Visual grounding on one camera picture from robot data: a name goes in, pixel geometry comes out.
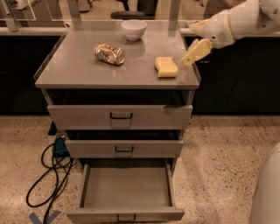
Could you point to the blue power box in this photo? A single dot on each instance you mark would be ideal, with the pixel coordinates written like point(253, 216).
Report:
point(59, 148)

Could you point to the yellow sponge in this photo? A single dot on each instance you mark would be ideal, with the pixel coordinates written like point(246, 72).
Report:
point(166, 67)

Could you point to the grey metal drawer cabinet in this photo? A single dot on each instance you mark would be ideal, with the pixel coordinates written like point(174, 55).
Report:
point(74, 76)

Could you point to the grey bottom drawer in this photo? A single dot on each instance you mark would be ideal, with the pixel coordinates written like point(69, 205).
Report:
point(126, 191)

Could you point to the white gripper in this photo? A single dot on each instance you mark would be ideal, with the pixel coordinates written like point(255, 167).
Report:
point(219, 31)

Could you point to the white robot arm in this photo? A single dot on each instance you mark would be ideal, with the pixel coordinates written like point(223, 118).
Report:
point(250, 18)

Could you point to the white ceramic bowl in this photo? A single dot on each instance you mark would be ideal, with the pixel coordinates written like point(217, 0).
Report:
point(133, 29)

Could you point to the grey top drawer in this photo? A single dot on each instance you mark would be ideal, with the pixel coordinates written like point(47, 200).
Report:
point(120, 117)

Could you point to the grey drawer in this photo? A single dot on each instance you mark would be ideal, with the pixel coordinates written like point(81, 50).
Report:
point(126, 191)
point(124, 148)
point(120, 117)

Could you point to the grey middle drawer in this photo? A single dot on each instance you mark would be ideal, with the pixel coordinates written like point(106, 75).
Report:
point(124, 148)

